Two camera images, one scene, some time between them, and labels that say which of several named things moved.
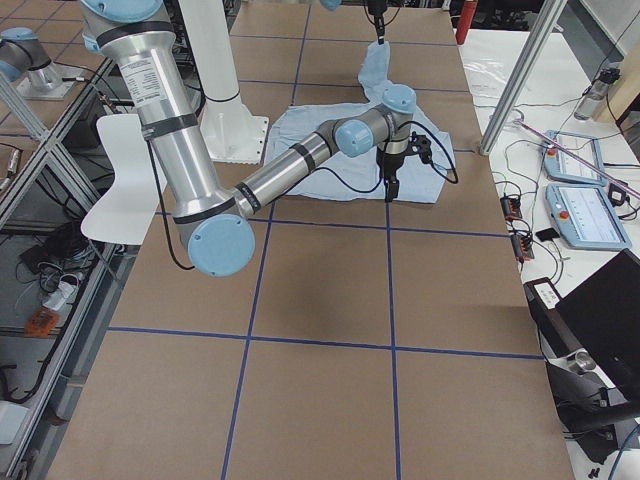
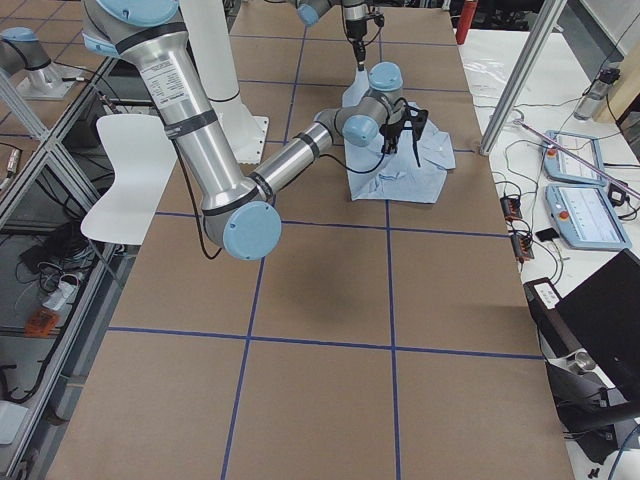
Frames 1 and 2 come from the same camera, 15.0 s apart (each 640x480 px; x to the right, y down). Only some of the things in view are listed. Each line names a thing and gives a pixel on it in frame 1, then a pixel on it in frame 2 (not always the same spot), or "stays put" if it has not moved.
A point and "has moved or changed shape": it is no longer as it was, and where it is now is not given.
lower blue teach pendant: (585, 216) stays put
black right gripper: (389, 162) → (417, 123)
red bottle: (466, 20) stays put
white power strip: (65, 292) stays put
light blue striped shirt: (429, 162) has moved or changed shape
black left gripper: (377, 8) → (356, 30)
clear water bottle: (596, 93) stays put
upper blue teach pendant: (560, 166) stays put
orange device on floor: (40, 323) stays put
